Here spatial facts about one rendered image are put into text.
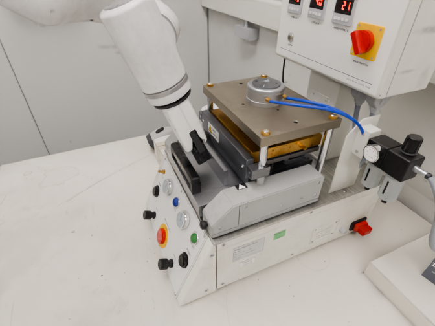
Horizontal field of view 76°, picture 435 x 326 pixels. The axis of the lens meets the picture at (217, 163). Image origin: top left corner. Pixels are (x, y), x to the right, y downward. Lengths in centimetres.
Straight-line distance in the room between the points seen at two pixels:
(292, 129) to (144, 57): 27
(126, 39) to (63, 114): 167
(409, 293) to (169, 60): 66
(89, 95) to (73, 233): 131
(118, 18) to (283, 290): 62
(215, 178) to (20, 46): 157
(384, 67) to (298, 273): 48
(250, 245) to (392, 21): 47
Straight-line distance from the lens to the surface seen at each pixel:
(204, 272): 60
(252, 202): 52
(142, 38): 45
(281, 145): 57
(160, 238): 73
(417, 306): 74
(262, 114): 56
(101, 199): 95
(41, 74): 201
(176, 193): 68
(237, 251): 60
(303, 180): 58
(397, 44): 56
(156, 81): 47
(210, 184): 59
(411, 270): 79
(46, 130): 215
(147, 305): 69
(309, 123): 55
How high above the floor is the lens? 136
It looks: 36 degrees down
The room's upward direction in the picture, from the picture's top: straight up
